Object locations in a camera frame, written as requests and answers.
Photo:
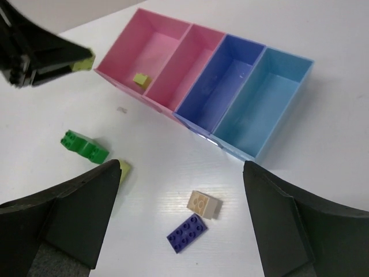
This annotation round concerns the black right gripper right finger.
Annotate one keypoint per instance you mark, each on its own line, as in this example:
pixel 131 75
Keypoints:
pixel 301 234

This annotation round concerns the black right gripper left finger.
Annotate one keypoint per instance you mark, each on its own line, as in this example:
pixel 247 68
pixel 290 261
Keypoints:
pixel 59 231

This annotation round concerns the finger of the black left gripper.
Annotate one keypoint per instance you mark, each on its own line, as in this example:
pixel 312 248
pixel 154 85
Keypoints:
pixel 31 55

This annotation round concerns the yellow-green small lego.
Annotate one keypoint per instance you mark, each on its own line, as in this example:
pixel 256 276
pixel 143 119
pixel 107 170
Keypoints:
pixel 84 65

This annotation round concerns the green stepped lego brick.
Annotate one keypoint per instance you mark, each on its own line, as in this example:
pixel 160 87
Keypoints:
pixel 85 147

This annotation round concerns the green and yellow lego stack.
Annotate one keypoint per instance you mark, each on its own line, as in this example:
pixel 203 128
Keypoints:
pixel 125 170

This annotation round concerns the beige lego brick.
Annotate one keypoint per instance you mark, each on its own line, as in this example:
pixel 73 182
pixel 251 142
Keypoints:
pixel 204 205

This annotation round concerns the dark purple lego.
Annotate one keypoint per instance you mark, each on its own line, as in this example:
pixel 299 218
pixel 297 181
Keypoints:
pixel 186 233

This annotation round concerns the yellow-green sloped lego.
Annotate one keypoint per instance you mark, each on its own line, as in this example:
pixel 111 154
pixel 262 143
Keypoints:
pixel 142 80

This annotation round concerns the large pink container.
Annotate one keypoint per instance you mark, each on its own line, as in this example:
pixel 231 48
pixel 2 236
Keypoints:
pixel 144 46

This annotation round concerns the light blue container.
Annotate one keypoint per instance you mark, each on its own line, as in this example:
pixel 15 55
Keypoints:
pixel 262 105

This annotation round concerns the small pink container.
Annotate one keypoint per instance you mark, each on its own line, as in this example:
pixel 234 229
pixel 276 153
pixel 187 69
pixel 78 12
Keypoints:
pixel 183 68

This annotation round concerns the purple-blue container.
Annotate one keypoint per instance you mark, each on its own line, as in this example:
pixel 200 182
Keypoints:
pixel 222 78

